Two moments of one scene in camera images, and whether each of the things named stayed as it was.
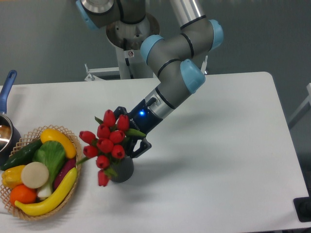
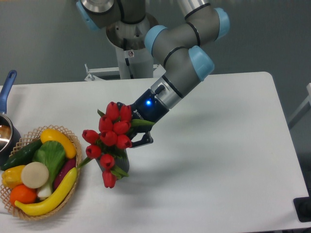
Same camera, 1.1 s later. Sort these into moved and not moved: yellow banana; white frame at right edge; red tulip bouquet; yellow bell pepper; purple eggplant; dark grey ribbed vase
Moved: dark grey ribbed vase; red tulip bouquet
Not moved: white frame at right edge; purple eggplant; yellow bell pepper; yellow banana
